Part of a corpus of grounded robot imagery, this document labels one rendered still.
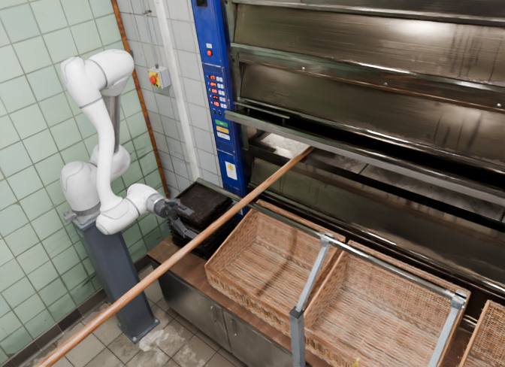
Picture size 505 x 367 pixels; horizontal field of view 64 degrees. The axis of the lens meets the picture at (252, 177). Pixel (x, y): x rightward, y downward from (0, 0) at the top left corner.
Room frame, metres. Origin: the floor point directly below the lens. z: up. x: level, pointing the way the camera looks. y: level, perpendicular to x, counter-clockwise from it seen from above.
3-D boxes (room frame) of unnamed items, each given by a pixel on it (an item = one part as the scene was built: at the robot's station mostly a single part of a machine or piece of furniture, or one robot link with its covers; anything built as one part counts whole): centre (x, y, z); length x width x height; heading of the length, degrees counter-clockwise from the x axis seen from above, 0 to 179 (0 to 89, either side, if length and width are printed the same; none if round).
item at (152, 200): (1.41, 0.43, 1.19); 0.09 x 0.06 x 0.09; 135
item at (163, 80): (2.24, 0.46, 1.46); 0.10 x 0.07 x 0.10; 46
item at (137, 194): (1.48, 0.51, 1.19); 0.16 x 0.13 x 0.11; 45
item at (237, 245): (1.43, -0.06, 0.72); 0.56 x 0.49 x 0.28; 46
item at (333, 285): (1.03, -0.48, 0.72); 0.56 x 0.49 x 0.28; 47
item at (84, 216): (1.67, 0.88, 1.03); 0.22 x 0.18 x 0.06; 133
